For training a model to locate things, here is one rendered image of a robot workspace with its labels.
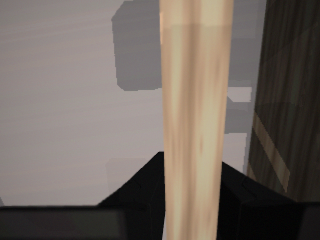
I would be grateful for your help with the wooden maze board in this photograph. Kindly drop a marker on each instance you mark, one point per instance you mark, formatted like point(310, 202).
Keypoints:
point(284, 153)

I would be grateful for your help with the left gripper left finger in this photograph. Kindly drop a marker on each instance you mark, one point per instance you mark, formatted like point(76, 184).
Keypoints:
point(136, 211)

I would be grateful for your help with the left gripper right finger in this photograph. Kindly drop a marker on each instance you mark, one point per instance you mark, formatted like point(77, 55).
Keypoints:
point(248, 211)

